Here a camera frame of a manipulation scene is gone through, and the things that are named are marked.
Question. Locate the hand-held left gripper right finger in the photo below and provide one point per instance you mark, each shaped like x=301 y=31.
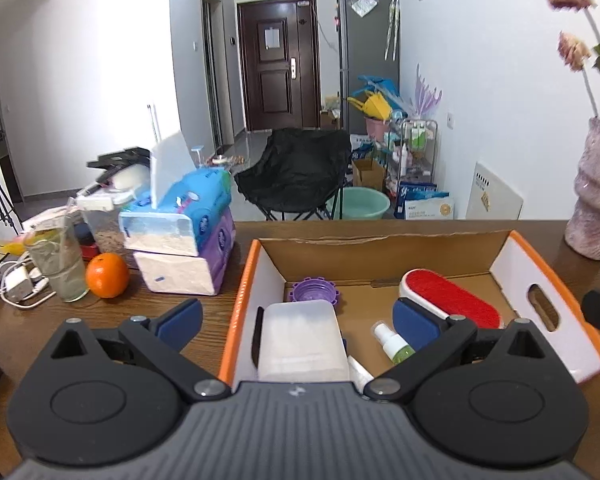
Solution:
x=415 y=322

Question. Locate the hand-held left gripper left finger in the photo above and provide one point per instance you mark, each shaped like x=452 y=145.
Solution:
x=180 y=322

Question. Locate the green spray bottle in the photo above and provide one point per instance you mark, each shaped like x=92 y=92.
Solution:
x=392 y=345

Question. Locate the red and white lint brush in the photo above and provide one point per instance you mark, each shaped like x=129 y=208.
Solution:
x=450 y=295

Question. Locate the red cardboard box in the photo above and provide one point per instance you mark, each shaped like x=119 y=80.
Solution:
x=430 y=255

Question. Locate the white spray bottle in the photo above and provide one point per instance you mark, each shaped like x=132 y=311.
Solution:
x=358 y=370

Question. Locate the purple gear-shaped lid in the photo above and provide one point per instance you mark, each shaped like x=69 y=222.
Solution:
x=312 y=290

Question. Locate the white plastic container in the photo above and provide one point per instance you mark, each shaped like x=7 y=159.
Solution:
x=300 y=340

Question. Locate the purple tissue pack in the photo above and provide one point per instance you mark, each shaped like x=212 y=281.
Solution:
x=180 y=272

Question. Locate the orange fruit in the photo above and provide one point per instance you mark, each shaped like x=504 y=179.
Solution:
x=107 y=275

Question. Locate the blue and white carton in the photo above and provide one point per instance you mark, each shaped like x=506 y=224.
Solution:
x=425 y=208

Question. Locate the small red box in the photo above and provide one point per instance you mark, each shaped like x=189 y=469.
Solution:
x=89 y=252

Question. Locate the clear food container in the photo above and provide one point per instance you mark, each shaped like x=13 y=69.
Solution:
x=102 y=225

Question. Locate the blue tissue pack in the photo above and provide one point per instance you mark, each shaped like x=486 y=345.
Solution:
x=205 y=200

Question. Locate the green basin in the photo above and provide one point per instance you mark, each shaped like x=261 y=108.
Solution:
x=367 y=205

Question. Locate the glass cup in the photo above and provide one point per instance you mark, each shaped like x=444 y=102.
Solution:
x=60 y=272

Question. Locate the white leaning board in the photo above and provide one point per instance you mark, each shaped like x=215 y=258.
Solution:
x=495 y=195

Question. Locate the metal storage rack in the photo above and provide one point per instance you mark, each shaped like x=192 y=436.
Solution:
x=410 y=170

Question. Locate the brown cardboard carton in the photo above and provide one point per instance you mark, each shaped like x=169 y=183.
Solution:
x=367 y=175

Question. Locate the clear drinking straw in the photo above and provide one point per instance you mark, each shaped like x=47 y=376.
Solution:
x=66 y=212

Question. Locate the white charger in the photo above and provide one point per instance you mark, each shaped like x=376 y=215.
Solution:
x=19 y=282

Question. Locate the pale pink flat box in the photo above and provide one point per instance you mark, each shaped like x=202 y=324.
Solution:
x=45 y=217

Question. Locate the yellow banana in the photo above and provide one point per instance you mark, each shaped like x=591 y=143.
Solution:
x=16 y=247

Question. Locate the black folding chair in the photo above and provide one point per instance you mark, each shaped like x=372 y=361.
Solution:
x=295 y=170

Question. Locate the pink bucket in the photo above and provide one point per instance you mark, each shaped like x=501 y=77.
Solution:
x=376 y=129

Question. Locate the white thin rod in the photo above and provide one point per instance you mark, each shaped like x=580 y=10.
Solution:
x=153 y=125

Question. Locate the yellow hangers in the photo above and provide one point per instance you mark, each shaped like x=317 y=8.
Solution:
x=377 y=106

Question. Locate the purple hangers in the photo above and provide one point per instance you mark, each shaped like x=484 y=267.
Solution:
x=422 y=100

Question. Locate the blue hangers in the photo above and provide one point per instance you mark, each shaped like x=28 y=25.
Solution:
x=375 y=81

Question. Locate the dried pink roses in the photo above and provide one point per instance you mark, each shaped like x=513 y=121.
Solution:
x=572 y=50

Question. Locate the dark brown door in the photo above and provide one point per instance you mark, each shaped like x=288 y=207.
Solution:
x=275 y=75

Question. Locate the grey refrigerator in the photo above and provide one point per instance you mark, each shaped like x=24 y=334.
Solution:
x=365 y=55

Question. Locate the white folded umbrella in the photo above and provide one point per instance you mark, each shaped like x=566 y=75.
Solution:
x=392 y=25

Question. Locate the clear plastic bag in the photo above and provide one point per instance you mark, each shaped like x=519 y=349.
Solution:
x=364 y=5

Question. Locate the white wall socket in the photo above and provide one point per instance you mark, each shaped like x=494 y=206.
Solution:
x=451 y=120

